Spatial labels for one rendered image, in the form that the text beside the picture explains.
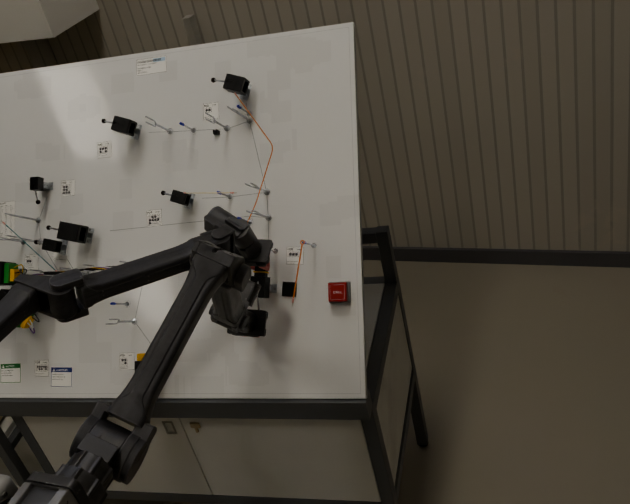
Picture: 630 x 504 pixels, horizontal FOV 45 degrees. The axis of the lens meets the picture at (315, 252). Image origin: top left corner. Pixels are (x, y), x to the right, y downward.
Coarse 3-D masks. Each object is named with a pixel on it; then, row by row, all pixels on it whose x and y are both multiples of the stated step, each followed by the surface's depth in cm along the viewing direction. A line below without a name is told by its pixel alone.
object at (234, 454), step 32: (224, 448) 226; (256, 448) 223; (288, 448) 220; (320, 448) 217; (352, 448) 214; (224, 480) 236; (256, 480) 232; (288, 480) 229; (320, 480) 226; (352, 480) 222
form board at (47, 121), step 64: (64, 64) 233; (128, 64) 226; (192, 64) 220; (256, 64) 214; (320, 64) 208; (0, 128) 238; (64, 128) 231; (256, 128) 212; (320, 128) 207; (0, 192) 236; (128, 192) 223; (192, 192) 216; (256, 192) 211; (320, 192) 205; (0, 256) 234; (128, 256) 221; (320, 256) 204; (320, 320) 202; (0, 384) 230; (192, 384) 211; (256, 384) 206; (320, 384) 201
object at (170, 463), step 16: (32, 432) 242; (48, 432) 240; (64, 432) 238; (160, 432) 228; (176, 432) 226; (48, 448) 245; (64, 448) 243; (160, 448) 233; (176, 448) 231; (192, 448) 230; (144, 464) 239; (160, 464) 238; (176, 464) 236; (192, 464) 234; (144, 480) 245; (160, 480) 243; (176, 480) 241; (192, 480) 239
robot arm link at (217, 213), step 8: (216, 208) 189; (208, 216) 188; (216, 216) 187; (224, 216) 187; (208, 224) 187; (216, 224) 185; (224, 224) 182; (216, 232) 180; (224, 232) 180; (232, 232) 181; (232, 240) 182; (232, 248) 184
